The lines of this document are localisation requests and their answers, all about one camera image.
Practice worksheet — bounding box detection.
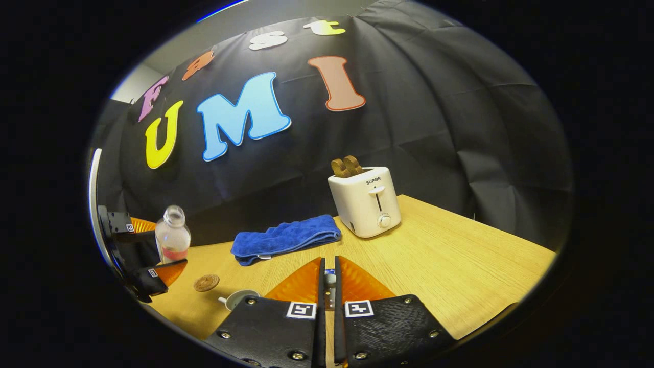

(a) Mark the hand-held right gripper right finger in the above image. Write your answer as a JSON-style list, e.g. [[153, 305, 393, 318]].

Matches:
[[334, 255, 457, 367]]

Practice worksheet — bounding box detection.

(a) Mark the white toaster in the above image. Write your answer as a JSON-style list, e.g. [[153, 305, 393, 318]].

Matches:
[[328, 167, 402, 239]]

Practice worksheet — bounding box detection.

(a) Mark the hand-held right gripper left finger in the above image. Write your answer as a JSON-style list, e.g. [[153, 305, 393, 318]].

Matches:
[[204, 256, 326, 368]]

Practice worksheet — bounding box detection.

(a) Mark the clear plastic water bottle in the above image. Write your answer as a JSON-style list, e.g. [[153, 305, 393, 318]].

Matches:
[[155, 205, 192, 265]]

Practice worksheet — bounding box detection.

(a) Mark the black backdrop cloth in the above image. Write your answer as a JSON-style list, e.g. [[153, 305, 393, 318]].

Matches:
[[87, 0, 573, 256]]

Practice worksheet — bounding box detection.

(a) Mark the white blue teacup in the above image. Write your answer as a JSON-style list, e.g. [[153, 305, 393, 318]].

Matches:
[[218, 289, 260, 311]]

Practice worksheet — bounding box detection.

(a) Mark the folded blue towel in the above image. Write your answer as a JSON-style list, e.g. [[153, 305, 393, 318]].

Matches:
[[230, 214, 342, 267]]

